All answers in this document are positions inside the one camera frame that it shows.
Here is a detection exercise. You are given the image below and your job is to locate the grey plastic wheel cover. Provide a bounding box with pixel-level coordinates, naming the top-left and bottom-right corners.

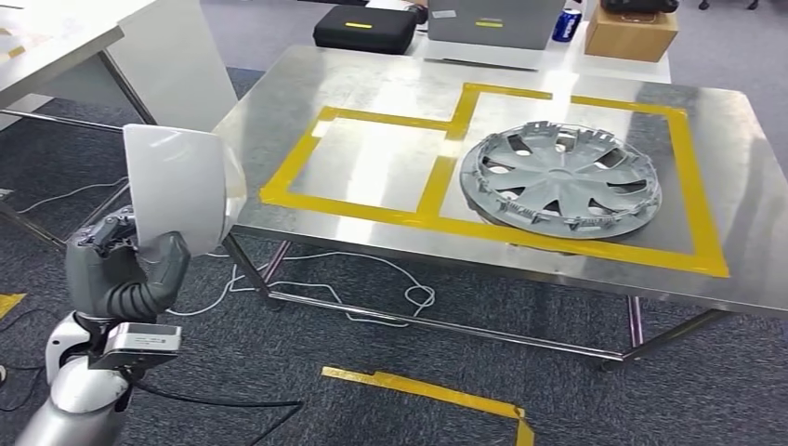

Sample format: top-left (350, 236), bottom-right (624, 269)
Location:
top-left (459, 121), bottom-right (663, 240)

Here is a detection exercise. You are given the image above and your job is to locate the yellow floor tape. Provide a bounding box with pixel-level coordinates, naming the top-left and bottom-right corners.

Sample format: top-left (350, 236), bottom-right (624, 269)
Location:
top-left (0, 293), bottom-right (27, 321)
top-left (321, 366), bottom-right (535, 446)

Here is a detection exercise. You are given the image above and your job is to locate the blue drink can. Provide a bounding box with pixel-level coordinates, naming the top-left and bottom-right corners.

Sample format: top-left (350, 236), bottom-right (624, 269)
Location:
top-left (552, 8), bottom-right (583, 44)

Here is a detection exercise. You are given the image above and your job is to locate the white curved plastic part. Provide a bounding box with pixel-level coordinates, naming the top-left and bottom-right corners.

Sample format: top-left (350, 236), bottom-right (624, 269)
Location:
top-left (123, 124), bottom-right (247, 258)

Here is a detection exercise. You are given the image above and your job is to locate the steel workbench table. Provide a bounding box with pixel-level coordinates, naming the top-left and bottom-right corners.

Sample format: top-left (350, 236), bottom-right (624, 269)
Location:
top-left (212, 44), bottom-right (788, 371)

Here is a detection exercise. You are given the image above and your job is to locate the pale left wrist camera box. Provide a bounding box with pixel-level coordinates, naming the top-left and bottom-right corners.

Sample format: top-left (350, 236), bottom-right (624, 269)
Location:
top-left (88, 321), bottom-right (183, 372)

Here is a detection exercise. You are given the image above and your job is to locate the brown cardboard box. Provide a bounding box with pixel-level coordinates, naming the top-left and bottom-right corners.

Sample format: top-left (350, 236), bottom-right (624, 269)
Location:
top-left (583, 6), bottom-right (679, 64)

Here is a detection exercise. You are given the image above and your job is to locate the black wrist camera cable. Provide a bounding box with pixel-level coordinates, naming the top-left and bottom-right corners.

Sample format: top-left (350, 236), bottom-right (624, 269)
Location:
top-left (129, 378), bottom-right (306, 446)

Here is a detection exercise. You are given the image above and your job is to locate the white table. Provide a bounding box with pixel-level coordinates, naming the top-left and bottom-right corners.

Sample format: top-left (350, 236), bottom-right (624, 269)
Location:
top-left (369, 0), bottom-right (674, 85)

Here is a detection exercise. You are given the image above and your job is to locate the white table side panel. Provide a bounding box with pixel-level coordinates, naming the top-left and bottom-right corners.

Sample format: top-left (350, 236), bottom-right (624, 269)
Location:
top-left (107, 0), bottom-right (240, 134)

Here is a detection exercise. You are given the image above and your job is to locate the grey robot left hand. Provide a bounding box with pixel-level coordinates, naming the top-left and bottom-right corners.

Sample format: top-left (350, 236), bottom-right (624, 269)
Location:
top-left (64, 205), bottom-right (192, 322)

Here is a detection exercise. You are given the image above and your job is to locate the black carry case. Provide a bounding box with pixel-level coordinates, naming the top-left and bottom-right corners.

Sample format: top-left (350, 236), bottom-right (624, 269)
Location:
top-left (312, 5), bottom-right (420, 56)

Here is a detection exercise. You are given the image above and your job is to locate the black device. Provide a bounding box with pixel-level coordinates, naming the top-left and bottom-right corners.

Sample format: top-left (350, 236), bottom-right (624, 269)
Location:
top-left (599, 0), bottom-right (680, 15)

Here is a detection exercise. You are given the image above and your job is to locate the yellow tape on workbench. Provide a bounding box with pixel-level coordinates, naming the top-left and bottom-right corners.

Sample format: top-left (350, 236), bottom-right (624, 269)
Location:
top-left (259, 81), bottom-right (730, 280)

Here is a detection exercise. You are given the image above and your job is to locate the white cable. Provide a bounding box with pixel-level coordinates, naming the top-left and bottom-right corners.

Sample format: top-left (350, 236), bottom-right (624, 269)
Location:
top-left (17, 177), bottom-right (129, 216)
top-left (165, 251), bottom-right (437, 329)

